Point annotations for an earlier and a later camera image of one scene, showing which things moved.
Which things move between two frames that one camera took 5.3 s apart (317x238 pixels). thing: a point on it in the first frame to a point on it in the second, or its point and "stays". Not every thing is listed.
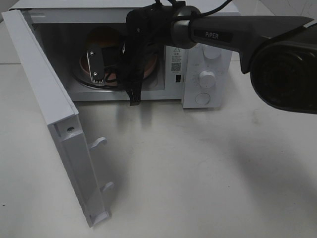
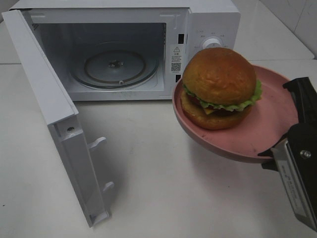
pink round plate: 111,72 to 271,117
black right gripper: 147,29 to 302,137
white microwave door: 76,152 stays
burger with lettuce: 103,36 to 219,87
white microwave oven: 84,39 stays
